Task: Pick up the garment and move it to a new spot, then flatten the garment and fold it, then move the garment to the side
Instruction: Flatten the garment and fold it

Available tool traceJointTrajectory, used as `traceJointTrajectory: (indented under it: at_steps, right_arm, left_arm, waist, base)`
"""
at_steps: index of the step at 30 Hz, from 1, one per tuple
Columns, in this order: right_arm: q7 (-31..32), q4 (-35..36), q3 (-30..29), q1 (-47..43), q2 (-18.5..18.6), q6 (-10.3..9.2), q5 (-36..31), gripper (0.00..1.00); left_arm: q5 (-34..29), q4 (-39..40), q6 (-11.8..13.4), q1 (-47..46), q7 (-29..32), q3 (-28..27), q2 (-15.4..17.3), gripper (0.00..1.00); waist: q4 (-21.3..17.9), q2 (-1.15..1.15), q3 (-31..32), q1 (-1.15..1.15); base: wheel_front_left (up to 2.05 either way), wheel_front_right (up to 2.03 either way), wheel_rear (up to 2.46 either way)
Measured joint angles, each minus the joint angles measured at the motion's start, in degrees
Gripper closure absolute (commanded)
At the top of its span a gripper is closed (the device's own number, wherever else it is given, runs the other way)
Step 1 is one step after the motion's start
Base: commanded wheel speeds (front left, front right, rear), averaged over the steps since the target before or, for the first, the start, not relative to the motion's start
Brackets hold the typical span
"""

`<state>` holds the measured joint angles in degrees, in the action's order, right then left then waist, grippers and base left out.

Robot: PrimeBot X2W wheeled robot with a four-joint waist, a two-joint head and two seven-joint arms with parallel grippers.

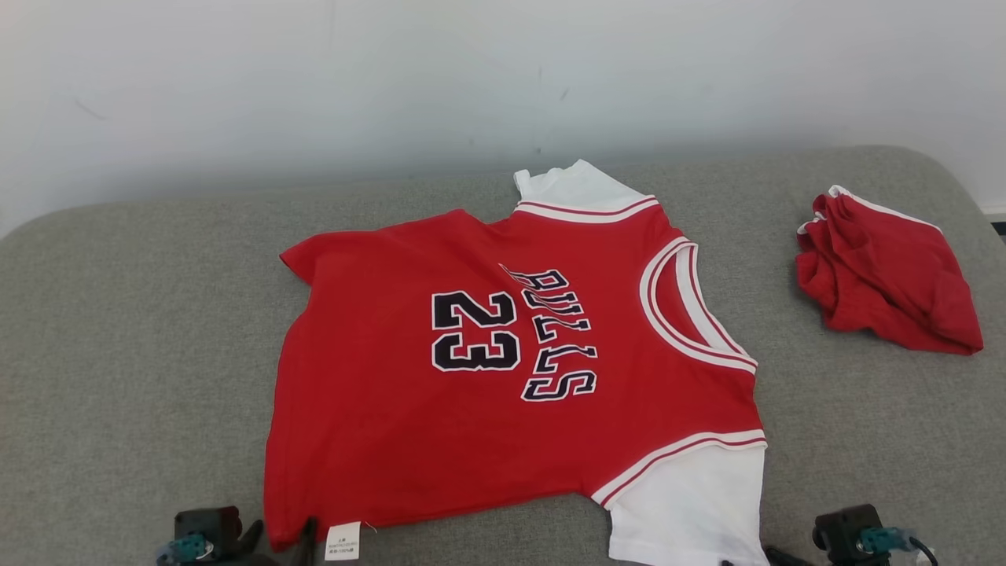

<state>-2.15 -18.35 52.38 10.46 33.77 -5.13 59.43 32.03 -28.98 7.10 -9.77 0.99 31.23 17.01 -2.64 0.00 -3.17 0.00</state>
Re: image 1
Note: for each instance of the red shorts white trim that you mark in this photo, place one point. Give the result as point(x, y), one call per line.
point(888, 275)

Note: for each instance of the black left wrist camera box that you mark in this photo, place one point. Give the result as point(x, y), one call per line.
point(206, 525)

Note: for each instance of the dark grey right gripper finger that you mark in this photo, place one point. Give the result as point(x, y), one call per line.
point(786, 560)

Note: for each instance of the red Bulls 23 jersey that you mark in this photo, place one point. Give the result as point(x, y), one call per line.
point(393, 424)

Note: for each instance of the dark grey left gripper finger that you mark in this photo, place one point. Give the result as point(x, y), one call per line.
point(306, 546)
point(251, 542)

